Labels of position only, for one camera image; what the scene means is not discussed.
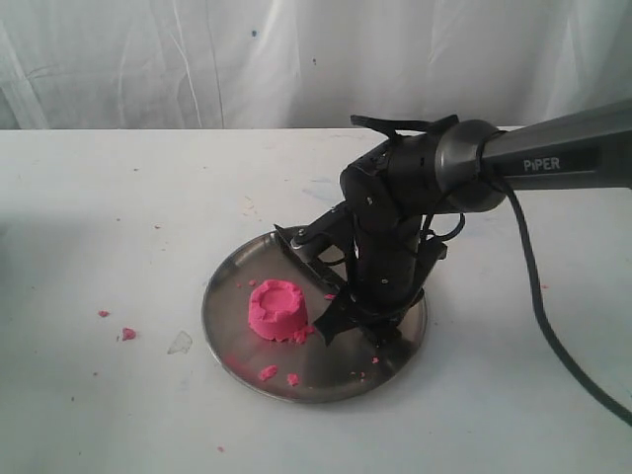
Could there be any pink crumb front left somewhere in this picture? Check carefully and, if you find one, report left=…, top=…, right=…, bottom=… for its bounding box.
left=258, top=364, right=278, bottom=381

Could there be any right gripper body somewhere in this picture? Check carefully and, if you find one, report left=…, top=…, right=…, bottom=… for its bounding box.
left=351, top=217, right=447, bottom=316

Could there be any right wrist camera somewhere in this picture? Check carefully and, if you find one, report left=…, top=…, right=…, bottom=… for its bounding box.
left=275, top=201, right=356, bottom=294

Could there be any pink crumb front small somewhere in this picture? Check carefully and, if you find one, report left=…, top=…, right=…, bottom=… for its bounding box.
left=286, top=373, right=299, bottom=386

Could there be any round steel plate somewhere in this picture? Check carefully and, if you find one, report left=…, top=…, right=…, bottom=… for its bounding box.
left=201, top=231, right=428, bottom=403

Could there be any white curtain backdrop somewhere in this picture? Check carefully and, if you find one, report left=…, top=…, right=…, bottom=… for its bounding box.
left=1, top=1, right=631, bottom=129

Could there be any black knife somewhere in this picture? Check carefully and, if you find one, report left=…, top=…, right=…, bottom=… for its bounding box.
left=368, top=332, right=410, bottom=367

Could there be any pink dough lump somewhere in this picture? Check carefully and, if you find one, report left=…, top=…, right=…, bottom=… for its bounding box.
left=248, top=279, right=315, bottom=344

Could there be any clear tape scrap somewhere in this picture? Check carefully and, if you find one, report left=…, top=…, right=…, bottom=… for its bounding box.
left=167, top=331, right=194, bottom=356

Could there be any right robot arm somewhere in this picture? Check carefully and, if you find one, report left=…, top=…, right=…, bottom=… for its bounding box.
left=313, top=101, right=631, bottom=343

